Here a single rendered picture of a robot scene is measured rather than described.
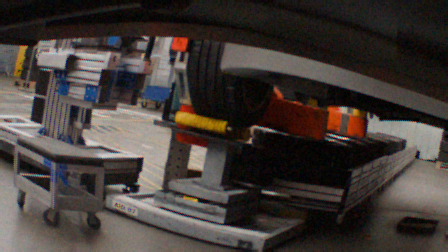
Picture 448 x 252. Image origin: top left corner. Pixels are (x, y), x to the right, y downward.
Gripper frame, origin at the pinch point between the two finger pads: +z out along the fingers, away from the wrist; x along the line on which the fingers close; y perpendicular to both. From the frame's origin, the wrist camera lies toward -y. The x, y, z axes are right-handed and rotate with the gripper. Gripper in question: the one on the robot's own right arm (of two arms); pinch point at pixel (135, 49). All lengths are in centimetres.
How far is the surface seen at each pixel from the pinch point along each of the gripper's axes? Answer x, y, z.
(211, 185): -9, -60, 44
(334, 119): -69, 37, 259
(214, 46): -36.5, -17.8, 0.0
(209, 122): -19, -38, 28
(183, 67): -18.9, -17.1, 8.8
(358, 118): -91, 29, 259
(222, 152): -19, -48, 42
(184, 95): -12.3, -21.5, 26.3
